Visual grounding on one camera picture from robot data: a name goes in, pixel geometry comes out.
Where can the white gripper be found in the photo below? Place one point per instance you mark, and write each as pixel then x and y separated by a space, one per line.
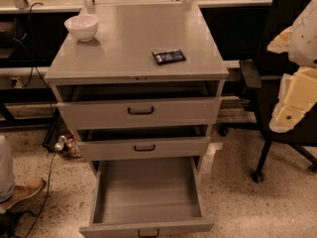
pixel 304 39

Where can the grey middle drawer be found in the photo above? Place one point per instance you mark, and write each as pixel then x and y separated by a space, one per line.
pixel 143 143

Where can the grey top drawer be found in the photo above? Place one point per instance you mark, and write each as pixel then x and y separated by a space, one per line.
pixel 104 106

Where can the dark blue snack packet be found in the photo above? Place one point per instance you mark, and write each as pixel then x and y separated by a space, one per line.
pixel 168 56

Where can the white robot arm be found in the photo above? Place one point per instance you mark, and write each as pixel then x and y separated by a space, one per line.
pixel 307 21

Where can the grey bottom drawer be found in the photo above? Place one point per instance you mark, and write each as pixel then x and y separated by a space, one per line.
pixel 146 199

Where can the white bowl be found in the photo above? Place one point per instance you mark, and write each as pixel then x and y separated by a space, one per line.
pixel 82 27

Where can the tan shoe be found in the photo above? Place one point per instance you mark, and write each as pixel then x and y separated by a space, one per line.
pixel 21 192

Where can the wall power outlet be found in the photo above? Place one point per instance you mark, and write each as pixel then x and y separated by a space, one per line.
pixel 16 82

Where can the grey trouser leg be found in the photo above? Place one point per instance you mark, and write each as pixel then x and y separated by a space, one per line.
pixel 7 179

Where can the black office chair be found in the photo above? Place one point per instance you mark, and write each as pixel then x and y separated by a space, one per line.
pixel 262 76

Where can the grey drawer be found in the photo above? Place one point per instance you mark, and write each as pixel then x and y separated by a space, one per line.
pixel 146 199
pixel 104 106
pixel 143 143

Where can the grey drawer cabinet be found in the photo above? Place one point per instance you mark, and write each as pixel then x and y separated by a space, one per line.
pixel 121 51

